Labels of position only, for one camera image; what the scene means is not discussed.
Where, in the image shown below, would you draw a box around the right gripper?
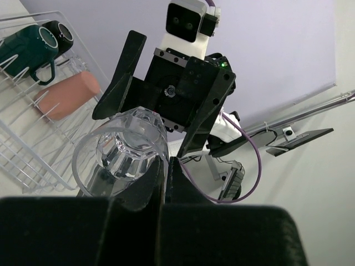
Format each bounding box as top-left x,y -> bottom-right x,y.
92,30 -> 236,158

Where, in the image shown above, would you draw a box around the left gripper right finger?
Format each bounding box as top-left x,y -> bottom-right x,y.
162,157 -> 308,265

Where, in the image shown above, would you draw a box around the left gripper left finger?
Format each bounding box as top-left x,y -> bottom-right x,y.
1,157 -> 164,265

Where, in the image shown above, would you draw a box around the small clear glass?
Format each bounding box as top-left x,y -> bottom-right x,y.
72,107 -> 169,197

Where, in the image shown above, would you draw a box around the orange plastic cup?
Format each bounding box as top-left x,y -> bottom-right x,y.
35,71 -> 100,121

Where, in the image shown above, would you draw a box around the black ceramic mug cream inside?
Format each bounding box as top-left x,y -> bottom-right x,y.
42,21 -> 74,59

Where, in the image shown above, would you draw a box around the dark green ceramic mug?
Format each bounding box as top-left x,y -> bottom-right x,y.
1,24 -> 59,86

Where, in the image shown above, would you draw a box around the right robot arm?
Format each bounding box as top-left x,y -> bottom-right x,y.
92,30 -> 241,157

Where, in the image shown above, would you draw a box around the black keyboard on stand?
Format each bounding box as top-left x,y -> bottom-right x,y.
218,161 -> 245,201

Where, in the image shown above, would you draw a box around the black monitor panel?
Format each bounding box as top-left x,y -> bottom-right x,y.
266,128 -> 334,157

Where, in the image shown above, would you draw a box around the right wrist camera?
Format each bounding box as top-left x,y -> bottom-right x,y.
159,1 -> 221,59

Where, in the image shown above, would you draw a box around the white wire dish rack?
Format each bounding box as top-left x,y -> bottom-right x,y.
1,11 -> 109,194

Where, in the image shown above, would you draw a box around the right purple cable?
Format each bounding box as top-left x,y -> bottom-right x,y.
180,0 -> 263,204

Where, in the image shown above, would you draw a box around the aluminium extrusion rail frame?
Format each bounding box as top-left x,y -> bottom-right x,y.
244,89 -> 354,135

